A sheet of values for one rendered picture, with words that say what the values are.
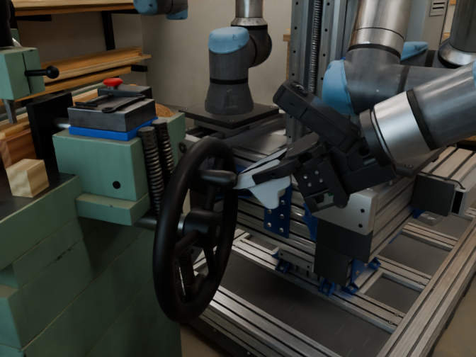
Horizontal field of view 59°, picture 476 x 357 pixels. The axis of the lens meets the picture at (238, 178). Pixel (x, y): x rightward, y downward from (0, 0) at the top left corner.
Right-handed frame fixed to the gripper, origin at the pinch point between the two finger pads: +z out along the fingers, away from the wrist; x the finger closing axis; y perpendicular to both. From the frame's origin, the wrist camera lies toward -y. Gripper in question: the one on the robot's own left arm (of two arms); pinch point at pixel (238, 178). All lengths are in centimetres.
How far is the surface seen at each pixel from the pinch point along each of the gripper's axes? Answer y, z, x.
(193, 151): -6.5, 3.1, -1.6
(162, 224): -1.2, 6.6, -11.1
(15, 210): -11.7, 21.3, -15.9
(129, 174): -7.9, 12.8, -4.1
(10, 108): -25.8, 31.0, 1.1
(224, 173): -2.1, -0.2, -2.9
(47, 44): -103, 218, 232
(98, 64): -68, 183, 229
